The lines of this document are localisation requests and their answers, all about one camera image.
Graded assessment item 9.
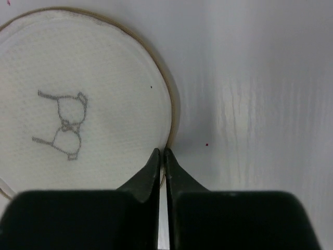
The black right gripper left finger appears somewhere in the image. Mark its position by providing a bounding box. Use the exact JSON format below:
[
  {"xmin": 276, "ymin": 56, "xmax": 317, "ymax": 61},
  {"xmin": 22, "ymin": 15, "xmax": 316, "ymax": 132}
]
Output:
[{"xmin": 1, "ymin": 149, "xmax": 160, "ymax": 249}]

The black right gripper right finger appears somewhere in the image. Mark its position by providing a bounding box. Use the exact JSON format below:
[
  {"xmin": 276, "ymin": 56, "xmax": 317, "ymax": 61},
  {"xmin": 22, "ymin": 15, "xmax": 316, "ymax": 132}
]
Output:
[{"xmin": 164, "ymin": 148, "xmax": 321, "ymax": 249}]

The cream mesh laundry bag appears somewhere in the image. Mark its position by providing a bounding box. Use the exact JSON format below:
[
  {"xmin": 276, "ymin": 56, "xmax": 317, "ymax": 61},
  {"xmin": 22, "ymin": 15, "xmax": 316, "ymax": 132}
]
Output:
[{"xmin": 1, "ymin": 7, "xmax": 176, "ymax": 199}]

